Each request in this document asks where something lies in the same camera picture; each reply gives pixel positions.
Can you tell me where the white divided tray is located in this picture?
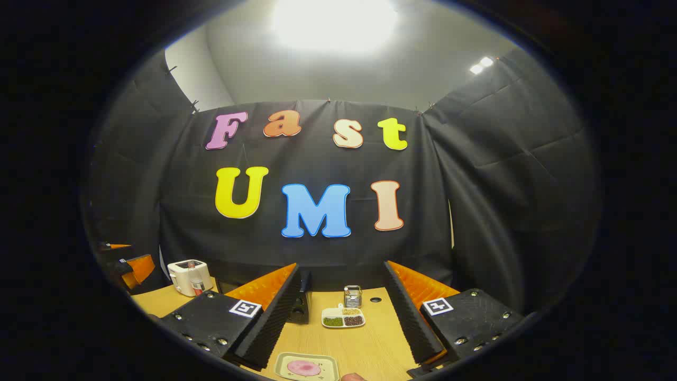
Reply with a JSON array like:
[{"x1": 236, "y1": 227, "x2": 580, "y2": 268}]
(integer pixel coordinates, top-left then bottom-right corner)
[{"x1": 322, "y1": 303, "x2": 366, "y2": 329}]

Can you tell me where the small bottle with red label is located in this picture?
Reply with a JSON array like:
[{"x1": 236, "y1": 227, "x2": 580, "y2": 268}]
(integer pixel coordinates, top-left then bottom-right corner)
[{"x1": 188, "y1": 261, "x2": 206, "y2": 296}]

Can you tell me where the black electric oven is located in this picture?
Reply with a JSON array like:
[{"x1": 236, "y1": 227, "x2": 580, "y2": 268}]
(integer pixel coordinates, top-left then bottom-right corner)
[{"x1": 216, "y1": 269, "x2": 313, "y2": 324}]

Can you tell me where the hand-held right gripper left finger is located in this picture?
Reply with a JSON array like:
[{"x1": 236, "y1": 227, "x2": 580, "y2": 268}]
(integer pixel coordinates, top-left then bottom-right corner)
[{"x1": 159, "y1": 263, "x2": 302, "y2": 371}]

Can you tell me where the pink ham slice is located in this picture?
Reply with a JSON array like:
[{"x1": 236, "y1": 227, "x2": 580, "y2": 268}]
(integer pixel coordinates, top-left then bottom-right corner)
[{"x1": 287, "y1": 360, "x2": 322, "y2": 377}]

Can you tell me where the cream square plate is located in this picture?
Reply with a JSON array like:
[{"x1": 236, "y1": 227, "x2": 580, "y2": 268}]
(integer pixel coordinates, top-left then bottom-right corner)
[{"x1": 274, "y1": 352, "x2": 340, "y2": 381}]

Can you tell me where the large ceiling light panel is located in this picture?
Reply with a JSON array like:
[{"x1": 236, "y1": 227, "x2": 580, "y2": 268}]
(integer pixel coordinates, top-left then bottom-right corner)
[{"x1": 271, "y1": 0, "x2": 398, "y2": 53}]

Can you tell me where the white toaster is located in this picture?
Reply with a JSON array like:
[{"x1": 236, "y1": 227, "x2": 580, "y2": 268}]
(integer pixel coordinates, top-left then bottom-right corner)
[{"x1": 167, "y1": 259, "x2": 214, "y2": 297}]

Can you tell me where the black backdrop cloth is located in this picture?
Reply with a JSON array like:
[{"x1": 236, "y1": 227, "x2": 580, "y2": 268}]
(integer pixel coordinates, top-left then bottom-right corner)
[{"x1": 82, "y1": 48, "x2": 603, "y2": 318}]

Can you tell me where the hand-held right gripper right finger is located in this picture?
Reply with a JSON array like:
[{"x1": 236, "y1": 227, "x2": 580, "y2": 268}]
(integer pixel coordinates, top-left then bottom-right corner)
[{"x1": 383, "y1": 260, "x2": 527, "y2": 374}]

